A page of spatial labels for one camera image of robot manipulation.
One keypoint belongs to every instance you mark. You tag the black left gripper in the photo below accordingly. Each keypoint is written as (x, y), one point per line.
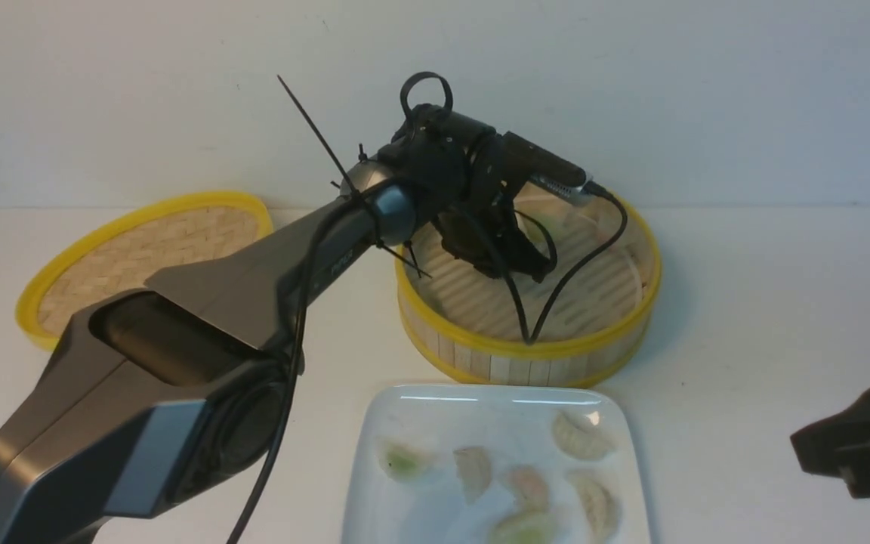
(485, 219)

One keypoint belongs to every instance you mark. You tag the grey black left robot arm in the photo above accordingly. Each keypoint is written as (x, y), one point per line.
(156, 395)

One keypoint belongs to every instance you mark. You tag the white dumpling plate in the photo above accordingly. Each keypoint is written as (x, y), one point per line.
(579, 439)
(598, 505)

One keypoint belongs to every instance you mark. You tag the white dumpling plate top right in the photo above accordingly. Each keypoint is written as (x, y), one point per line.
(579, 439)

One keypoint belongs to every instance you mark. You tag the white square plate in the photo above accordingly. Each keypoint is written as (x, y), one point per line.
(514, 424)

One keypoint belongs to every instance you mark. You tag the white dumpling on plate centre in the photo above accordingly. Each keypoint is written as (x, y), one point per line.
(474, 471)

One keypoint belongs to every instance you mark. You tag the green dumpling on plate left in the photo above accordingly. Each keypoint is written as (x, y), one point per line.
(402, 463)

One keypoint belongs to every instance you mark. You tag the pink dumpling on plate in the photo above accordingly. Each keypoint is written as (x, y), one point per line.
(528, 488)

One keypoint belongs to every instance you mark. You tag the green dumpling plate bottom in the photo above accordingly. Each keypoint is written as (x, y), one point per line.
(525, 527)

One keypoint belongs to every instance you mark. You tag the yellow rimmed bamboo steamer lid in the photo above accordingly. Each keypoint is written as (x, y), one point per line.
(122, 254)

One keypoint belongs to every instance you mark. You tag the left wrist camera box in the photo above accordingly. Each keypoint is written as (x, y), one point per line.
(548, 170)

